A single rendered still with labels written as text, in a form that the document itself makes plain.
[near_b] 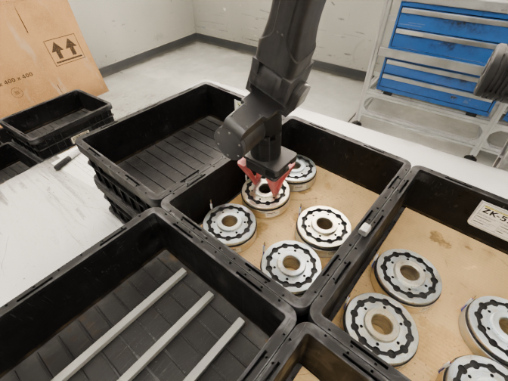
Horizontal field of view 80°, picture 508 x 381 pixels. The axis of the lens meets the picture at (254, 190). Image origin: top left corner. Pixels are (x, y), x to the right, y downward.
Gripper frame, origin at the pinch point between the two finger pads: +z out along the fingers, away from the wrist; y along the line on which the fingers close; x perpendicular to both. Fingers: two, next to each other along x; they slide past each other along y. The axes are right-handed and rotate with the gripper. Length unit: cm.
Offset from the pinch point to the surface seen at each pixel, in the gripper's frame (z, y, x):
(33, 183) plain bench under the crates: 15, -65, -29
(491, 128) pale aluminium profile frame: 73, 36, 185
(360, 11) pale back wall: 45, -98, 261
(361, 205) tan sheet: 5.2, 16.7, 11.8
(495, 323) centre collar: 0.6, 42.5, -1.1
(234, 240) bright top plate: 0.3, 3.7, -13.9
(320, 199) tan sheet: 4.9, 8.9, 7.9
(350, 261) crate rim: -6.2, 22.7, -9.2
